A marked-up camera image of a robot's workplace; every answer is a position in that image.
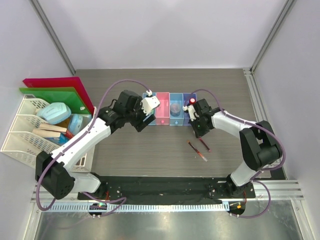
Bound clear red pen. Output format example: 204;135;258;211
198;153;208;162

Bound slotted cable duct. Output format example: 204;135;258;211
48;201;230;213

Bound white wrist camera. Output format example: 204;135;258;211
182;105;199;122
141;89;161;116

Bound beige wooden book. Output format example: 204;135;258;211
32;123;68;138

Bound light blue headphones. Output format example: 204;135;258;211
67;114;84;136

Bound red book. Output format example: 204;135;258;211
63;129;74;140

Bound white mesh file organizer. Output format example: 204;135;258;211
0;95;95;172

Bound sky blue drawer box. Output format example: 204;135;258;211
142;92;156;100

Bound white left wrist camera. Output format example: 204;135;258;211
141;89;161;116

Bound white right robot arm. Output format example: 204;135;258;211
182;98;284;198

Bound dark red pen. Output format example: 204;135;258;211
187;140;201;156

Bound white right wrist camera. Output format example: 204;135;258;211
182;105;199;122

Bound light blue headphone case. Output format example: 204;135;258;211
36;102;72;125

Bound red black stamp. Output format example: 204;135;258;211
189;98;197;105

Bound magenta plastic folder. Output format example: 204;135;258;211
22;76;94;114

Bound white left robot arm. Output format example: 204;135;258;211
35;90;160;200

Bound pink drawer box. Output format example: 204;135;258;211
155;92;170;125

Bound light blue drawer box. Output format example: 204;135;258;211
169;93;184;126

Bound green plastic folder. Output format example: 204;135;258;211
19;87;94;115

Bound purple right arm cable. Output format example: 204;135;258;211
184;89;287;219

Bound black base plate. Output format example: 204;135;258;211
91;176;256;205

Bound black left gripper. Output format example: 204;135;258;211
125;96;155;132

